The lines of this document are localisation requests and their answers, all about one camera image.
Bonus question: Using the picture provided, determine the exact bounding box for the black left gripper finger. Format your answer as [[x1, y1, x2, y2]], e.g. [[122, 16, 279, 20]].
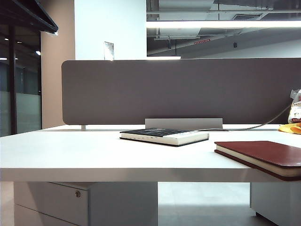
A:
[[0, 0, 59, 33]]

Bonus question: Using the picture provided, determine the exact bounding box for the red hardcover book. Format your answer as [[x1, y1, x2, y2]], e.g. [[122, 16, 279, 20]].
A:
[[214, 140, 301, 181]]

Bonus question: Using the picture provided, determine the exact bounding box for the black hardcover book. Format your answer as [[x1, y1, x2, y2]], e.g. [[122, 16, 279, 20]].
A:
[[119, 128, 210, 147]]

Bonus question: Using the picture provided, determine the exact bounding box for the dark glass partition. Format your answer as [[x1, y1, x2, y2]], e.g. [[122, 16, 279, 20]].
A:
[[0, 14, 42, 137]]

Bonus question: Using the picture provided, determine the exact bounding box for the grey desk divider panel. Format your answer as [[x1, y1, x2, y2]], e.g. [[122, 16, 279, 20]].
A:
[[61, 58, 301, 125]]

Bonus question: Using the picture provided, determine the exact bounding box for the white drawer cabinet with lock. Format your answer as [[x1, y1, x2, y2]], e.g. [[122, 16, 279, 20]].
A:
[[13, 181, 158, 226]]

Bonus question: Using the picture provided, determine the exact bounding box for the long ceiling light strip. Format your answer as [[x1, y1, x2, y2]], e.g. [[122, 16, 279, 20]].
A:
[[146, 20, 301, 29]]

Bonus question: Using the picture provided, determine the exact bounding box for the ceiling air vent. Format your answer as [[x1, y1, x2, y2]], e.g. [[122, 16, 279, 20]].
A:
[[231, 14, 262, 21]]

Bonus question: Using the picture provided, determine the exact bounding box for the clear plastic snack bag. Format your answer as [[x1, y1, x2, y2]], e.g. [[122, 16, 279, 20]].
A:
[[288, 89, 301, 125]]

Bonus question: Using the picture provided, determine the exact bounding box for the yellow cloth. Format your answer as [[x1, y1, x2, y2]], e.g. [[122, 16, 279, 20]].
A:
[[278, 122, 301, 135]]

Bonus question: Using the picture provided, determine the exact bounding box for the white cabinet on castors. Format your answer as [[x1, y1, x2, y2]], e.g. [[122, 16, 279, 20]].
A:
[[249, 182, 301, 226]]

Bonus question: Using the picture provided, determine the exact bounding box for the silver wall plate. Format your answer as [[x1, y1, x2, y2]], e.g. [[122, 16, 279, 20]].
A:
[[103, 41, 115, 61]]

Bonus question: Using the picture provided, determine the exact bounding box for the grey power cable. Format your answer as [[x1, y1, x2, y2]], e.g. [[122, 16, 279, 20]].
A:
[[196, 105, 292, 131]]

